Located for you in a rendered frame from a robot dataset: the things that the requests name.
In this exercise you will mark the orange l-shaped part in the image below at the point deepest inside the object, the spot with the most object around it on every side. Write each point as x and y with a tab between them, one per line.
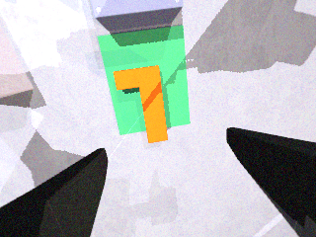
149	83

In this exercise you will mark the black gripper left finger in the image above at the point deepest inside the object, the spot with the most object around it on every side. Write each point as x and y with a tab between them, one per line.
65	205

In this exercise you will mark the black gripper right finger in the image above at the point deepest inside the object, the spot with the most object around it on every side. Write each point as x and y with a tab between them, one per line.
285	169

